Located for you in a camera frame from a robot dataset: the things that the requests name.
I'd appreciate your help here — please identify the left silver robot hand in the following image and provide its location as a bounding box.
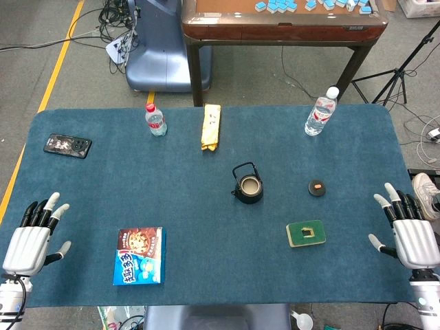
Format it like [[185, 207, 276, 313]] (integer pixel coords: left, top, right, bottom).
[[1, 191, 72, 278]]

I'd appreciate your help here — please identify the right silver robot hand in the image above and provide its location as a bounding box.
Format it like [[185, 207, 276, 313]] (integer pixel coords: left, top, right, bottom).
[[368, 182, 440, 271]]

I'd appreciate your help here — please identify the black teapot lid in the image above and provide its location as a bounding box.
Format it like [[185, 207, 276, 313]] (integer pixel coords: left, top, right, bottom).
[[308, 179, 327, 197]]

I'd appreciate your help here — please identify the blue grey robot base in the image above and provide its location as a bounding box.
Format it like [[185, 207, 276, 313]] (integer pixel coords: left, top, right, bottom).
[[143, 304, 292, 330]]

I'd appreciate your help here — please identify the black cast iron teapot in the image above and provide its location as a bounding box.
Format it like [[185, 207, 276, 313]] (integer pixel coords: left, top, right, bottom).
[[230, 162, 265, 205]]

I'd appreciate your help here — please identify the white sneaker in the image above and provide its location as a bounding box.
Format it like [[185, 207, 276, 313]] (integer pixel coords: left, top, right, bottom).
[[411, 173, 440, 221]]

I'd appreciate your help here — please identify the black foot pedal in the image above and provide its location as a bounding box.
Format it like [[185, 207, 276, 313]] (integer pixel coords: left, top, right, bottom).
[[408, 168, 440, 180]]

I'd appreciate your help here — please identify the black smartphone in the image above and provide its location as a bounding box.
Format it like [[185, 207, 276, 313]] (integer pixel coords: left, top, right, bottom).
[[43, 133, 93, 160]]

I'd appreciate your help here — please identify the blue cookie box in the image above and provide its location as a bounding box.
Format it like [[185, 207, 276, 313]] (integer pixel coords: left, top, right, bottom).
[[112, 226, 168, 286]]

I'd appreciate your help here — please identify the green yellow sponge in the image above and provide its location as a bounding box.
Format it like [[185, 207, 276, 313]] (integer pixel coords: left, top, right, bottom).
[[285, 219, 327, 248]]

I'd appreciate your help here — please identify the white plastic scoop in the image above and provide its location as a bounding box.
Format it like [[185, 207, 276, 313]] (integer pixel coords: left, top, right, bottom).
[[290, 309, 314, 330]]

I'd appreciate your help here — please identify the white cap water bottle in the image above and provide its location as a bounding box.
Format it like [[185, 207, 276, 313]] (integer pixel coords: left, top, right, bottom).
[[304, 86, 340, 137]]

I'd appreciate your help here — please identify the black tripod stand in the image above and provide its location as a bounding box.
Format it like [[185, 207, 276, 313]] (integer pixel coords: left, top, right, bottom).
[[351, 20, 440, 106]]

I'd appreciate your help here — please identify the red cap water bottle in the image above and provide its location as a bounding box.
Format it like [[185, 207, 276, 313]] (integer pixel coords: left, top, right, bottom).
[[144, 102, 168, 138]]

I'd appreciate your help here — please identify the blue felt table mat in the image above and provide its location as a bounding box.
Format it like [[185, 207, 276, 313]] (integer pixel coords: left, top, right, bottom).
[[0, 104, 427, 309]]

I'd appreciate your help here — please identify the white power strip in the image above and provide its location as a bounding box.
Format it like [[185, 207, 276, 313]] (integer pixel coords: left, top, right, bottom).
[[105, 34, 133, 65]]

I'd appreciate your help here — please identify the gold foil tea packet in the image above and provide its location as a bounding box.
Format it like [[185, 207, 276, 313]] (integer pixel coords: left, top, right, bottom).
[[200, 104, 221, 152]]

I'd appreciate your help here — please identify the brown mahjong table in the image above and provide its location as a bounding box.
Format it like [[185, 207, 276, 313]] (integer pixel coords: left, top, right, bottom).
[[181, 0, 389, 107]]

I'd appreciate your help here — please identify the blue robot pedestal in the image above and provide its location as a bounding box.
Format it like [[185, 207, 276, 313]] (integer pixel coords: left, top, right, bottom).
[[125, 0, 213, 93]]

